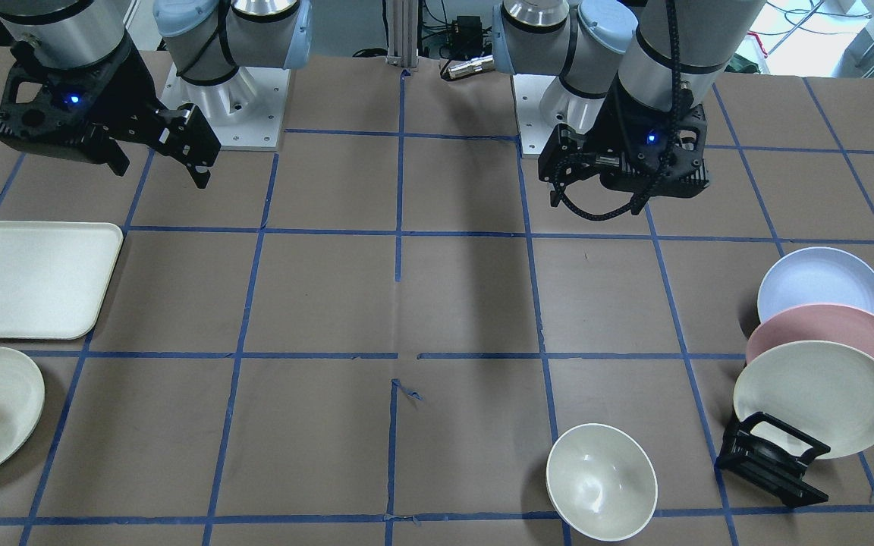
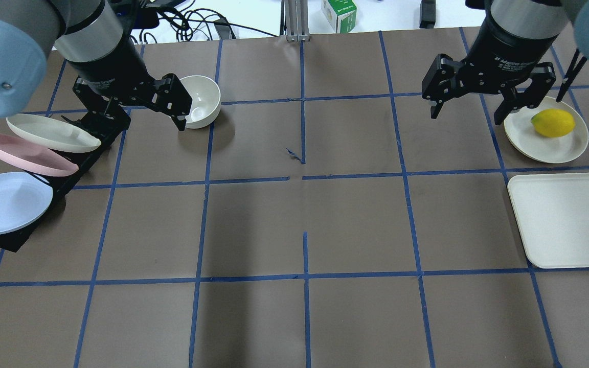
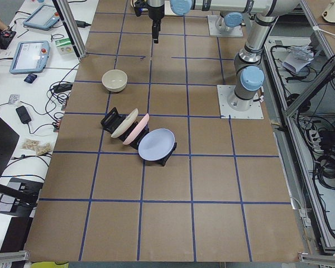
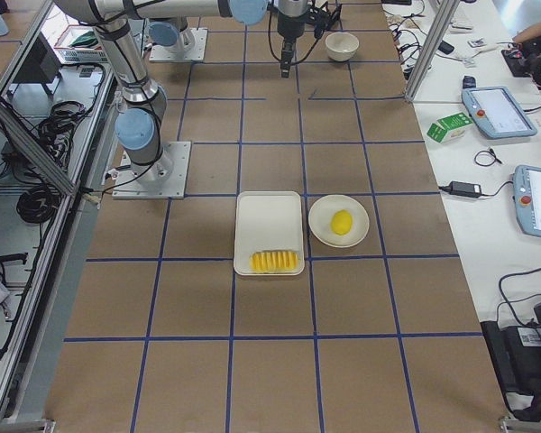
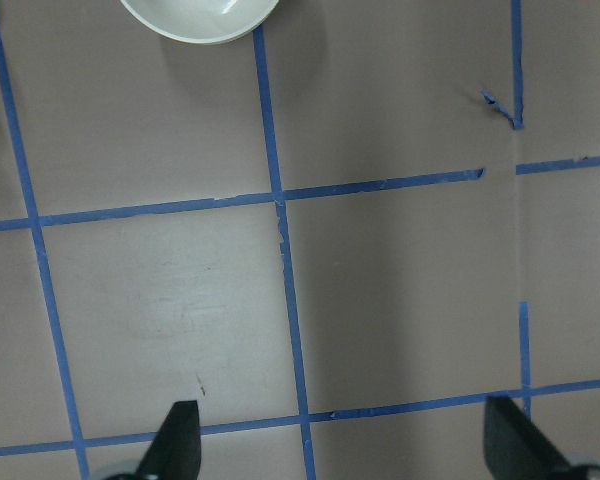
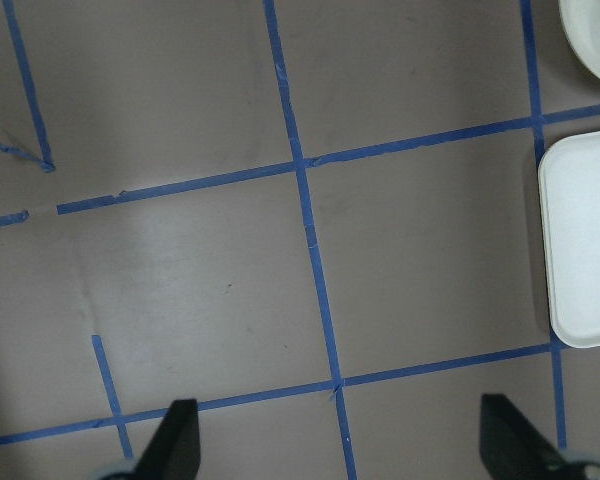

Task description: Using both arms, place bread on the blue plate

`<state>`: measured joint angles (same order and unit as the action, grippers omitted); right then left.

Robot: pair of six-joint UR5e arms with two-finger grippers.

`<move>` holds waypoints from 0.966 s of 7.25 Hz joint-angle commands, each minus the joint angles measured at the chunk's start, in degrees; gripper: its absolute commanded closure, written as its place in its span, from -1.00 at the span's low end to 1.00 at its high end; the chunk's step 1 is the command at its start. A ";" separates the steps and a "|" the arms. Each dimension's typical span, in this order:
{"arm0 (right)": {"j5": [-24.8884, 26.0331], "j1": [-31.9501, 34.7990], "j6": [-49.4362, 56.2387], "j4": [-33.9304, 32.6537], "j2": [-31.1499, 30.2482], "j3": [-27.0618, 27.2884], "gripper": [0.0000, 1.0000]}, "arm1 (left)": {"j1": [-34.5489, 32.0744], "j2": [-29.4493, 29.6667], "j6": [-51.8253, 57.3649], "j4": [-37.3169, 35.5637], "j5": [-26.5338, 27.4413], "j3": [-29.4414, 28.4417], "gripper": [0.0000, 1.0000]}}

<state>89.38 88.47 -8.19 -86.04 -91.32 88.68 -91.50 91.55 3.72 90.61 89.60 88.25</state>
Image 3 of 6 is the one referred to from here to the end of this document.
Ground bag of wooden pieces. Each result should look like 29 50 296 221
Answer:
21 139 52 156

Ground crumpled paper sheets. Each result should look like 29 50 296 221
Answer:
282 45 314 74

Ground black power adapter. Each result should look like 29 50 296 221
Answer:
16 106 32 124

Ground black monitor stand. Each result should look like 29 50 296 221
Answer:
0 117 43 217

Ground lower teach pendant tablet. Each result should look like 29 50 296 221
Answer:
9 41 50 74

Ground green white small box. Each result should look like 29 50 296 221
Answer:
55 38 74 55

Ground beige ceramic bowl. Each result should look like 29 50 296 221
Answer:
102 69 128 93

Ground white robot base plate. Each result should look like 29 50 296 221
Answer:
217 85 264 119

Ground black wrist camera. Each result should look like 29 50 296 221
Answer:
133 0 148 17

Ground blue plate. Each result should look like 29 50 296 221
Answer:
138 128 175 161

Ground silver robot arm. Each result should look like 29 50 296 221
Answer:
170 1 300 111

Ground aluminium frame post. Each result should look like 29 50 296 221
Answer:
52 0 87 59

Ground black dish rack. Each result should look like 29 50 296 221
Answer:
100 107 177 166

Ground pink plate in rack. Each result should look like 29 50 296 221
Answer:
123 113 150 145

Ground upper teach pendant tablet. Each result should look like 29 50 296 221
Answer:
23 4 60 31

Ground teach pendant tablet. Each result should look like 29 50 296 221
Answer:
23 4 60 31
9 41 50 74

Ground cream plate in rack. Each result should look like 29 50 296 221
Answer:
111 108 138 138

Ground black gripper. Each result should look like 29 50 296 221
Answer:
147 0 164 44

